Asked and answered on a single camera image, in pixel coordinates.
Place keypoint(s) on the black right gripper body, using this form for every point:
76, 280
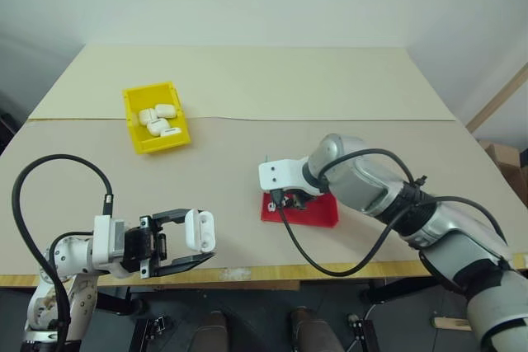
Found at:
310, 196

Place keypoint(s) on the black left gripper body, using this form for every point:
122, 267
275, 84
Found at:
138, 245

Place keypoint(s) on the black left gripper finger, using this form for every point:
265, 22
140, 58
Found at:
175, 216
185, 263

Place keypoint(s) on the white earbud case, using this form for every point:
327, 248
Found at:
166, 109
171, 131
146, 115
201, 230
158, 126

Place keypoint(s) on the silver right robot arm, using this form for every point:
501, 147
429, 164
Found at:
363, 181

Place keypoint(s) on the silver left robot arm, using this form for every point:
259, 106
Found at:
66, 254

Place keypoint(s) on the closed white earbud case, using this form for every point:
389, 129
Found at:
171, 131
146, 115
158, 126
166, 109

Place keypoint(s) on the yellow plastic bin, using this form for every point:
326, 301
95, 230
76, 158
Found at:
138, 98

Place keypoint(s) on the red plastic tray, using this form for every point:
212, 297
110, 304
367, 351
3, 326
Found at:
315, 215

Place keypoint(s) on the white earbud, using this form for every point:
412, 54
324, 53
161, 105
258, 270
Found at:
271, 206

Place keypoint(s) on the beige table cover sheet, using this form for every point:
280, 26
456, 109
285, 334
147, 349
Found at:
231, 170

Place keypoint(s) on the brown rounded shape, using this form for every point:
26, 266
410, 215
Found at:
307, 329
212, 332

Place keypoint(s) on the cream table cover sheet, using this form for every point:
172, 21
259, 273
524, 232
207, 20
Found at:
268, 80

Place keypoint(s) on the dark object beside table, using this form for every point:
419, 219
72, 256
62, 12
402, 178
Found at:
6, 129

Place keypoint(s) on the wooden block on floor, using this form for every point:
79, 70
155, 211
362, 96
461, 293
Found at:
451, 323

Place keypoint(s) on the brown cardboard boxes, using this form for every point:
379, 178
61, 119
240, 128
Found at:
509, 158

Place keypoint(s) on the wooden beam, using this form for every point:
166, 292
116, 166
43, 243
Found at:
495, 99

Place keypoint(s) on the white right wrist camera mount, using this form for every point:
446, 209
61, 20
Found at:
278, 175

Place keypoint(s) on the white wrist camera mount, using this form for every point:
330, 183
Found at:
103, 240
278, 175

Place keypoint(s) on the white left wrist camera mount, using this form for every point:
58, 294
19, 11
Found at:
103, 240

